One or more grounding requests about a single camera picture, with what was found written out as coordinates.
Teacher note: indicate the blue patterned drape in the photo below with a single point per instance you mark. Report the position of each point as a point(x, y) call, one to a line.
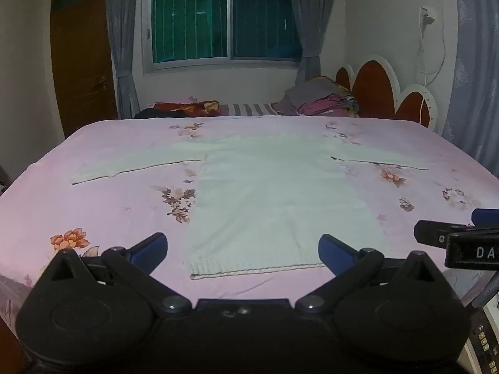
point(475, 66)

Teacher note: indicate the grey metal rod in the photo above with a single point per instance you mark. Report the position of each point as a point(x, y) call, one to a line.
point(483, 290)

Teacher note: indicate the red and white headboard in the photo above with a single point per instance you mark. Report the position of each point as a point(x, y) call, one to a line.
point(376, 85)

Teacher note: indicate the sliding glass window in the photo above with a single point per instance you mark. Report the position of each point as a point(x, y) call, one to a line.
point(222, 23)

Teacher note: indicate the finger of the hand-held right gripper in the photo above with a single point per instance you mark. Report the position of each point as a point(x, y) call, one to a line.
point(432, 233)
point(486, 217)

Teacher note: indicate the white knitted sweater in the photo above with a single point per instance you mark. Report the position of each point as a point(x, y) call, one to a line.
point(269, 198)

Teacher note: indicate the brown wooden door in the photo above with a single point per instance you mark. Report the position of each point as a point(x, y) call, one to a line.
point(82, 66)

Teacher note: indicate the pink floral bed sheet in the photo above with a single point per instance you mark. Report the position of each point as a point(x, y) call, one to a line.
point(117, 202)

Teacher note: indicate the grey striped cloth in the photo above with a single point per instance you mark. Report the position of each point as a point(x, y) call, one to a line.
point(249, 109)

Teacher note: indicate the grey curtain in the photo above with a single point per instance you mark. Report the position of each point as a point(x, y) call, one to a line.
point(123, 46)
point(312, 19)

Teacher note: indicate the black cloth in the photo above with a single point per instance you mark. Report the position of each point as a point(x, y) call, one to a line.
point(156, 113)

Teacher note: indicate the red floral blanket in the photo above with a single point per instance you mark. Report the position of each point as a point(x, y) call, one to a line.
point(187, 108)

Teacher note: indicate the white wall charger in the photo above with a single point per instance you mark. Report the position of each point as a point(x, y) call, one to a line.
point(427, 14)

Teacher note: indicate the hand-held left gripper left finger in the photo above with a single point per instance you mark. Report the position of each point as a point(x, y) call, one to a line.
point(151, 246)

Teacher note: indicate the pile of folded clothes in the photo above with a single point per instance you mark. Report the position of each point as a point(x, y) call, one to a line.
point(315, 99)

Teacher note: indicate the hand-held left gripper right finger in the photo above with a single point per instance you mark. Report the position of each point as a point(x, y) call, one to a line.
point(332, 251)

